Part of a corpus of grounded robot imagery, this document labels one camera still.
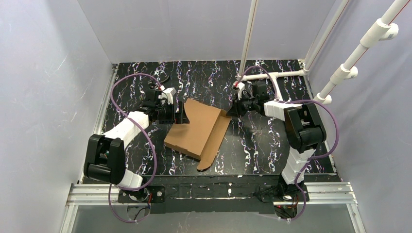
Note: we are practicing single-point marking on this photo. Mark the brown cardboard box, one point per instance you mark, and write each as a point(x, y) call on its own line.
point(203, 136)

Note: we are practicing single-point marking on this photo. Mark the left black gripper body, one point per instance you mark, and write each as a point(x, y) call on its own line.
point(175, 111)

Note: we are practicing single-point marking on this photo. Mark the aluminium rail frame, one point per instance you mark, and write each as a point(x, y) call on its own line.
point(198, 130)

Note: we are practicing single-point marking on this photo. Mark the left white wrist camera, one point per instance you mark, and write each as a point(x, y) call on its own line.
point(167, 95)

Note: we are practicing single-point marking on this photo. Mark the white PVC pipe frame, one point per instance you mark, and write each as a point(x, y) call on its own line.
point(382, 29)

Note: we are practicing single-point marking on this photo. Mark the black pliers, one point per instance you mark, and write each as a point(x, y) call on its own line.
point(153, 84)

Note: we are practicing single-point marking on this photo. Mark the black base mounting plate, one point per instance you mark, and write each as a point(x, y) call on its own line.
point(217, 193)

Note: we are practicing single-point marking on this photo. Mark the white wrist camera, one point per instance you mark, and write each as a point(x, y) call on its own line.
point(239, 87)
point(167, 95)

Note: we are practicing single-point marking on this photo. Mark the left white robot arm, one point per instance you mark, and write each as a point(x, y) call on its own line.
point(105, 154)

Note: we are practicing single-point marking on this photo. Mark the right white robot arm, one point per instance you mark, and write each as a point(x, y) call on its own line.
point(304, 129)

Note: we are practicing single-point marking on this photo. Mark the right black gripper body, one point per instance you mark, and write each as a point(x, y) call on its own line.
point(240, 107)

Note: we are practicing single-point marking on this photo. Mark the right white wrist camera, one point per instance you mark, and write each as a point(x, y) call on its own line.
point(239, 87)

